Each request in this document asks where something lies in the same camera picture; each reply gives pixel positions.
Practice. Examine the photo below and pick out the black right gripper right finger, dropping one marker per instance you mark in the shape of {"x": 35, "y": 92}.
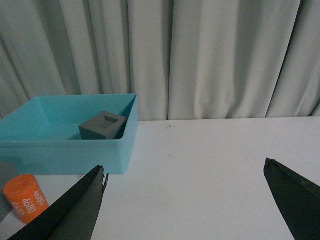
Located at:
{"x": 297, "y": 198}

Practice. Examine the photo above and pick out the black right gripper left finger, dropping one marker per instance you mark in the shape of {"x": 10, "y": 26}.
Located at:
{"x": 74, "y": 215}

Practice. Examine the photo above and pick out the gray cube with square hole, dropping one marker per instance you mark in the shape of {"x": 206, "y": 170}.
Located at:
{"x": 104, "y": 126}

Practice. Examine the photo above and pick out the blue plastic box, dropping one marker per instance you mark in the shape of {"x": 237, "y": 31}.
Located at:
{"x": 42, "y": 137}

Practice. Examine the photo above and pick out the orange cylinder part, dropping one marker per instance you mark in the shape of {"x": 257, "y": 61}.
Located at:
{"x": 26, "y": 197}

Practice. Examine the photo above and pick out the white curtain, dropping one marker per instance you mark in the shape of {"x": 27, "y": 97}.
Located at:
{"x": 185, "y": 59}

